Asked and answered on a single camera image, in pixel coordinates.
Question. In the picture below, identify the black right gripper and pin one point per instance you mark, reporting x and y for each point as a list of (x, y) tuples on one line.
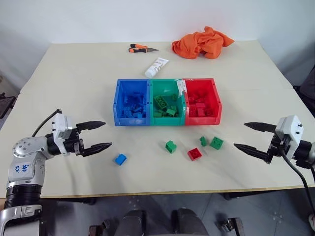
[(276, 148)]

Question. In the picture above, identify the orange crumpled cloth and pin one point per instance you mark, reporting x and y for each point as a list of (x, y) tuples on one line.
[(199, 44)]

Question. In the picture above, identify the blue plastic bin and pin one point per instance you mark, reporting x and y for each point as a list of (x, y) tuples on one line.
[(131, 84)]

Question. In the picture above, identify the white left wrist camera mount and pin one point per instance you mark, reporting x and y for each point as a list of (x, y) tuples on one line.
[(61, 125)]

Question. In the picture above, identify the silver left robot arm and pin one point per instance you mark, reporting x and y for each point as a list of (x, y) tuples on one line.
[(29, 148)]

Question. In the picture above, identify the green square toy brick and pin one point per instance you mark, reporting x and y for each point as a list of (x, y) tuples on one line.
[(216, 143)]

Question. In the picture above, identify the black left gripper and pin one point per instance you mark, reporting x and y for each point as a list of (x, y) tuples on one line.
[(73, 144)]

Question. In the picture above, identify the dark rounded robot leg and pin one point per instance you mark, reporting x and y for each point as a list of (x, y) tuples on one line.
[(130, 222), (189, 222)]

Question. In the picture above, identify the black table frame bar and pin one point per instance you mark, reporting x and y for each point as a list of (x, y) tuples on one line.
[(71, 200)]

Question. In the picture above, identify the white squeeze tube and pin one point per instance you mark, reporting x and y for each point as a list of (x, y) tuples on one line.
[(156, 67)]

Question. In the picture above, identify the white torn label sticker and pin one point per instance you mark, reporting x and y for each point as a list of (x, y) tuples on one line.
[(181, 87)]

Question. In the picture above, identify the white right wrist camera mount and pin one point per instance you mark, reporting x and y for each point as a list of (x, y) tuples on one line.
[(291, 132)]

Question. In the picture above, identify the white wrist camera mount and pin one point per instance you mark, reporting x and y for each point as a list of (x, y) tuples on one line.
[(61, 125), (291, 132)]

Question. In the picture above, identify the red plastic bin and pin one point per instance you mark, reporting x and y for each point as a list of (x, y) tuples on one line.
[(199, 84)]

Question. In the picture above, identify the bystander shoe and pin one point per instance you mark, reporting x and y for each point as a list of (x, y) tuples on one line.
[(312, 222)]

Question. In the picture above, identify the black chair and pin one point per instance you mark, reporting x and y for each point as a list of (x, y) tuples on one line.
[(6, 104)]

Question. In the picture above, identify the small green toy brick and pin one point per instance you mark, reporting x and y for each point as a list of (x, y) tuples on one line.
[(203, 141), (175, 97)]

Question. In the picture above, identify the large green toy brick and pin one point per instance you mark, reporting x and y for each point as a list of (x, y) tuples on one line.
[(161, 101)]

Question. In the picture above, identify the green plastic bin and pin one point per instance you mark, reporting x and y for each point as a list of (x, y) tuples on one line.
[(163, 84)]

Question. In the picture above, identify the green arched toy brick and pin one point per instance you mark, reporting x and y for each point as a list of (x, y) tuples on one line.
[(170, 147)]

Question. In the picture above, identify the blue toy brick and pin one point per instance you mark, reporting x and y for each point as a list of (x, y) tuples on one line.
[(128, 114), (137, 108), (120, 159)]

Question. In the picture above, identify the red square toy brick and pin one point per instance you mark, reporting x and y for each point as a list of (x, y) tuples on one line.
[(194, 154)]

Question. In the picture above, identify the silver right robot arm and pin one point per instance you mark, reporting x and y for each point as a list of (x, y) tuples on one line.
[(306, 153)]

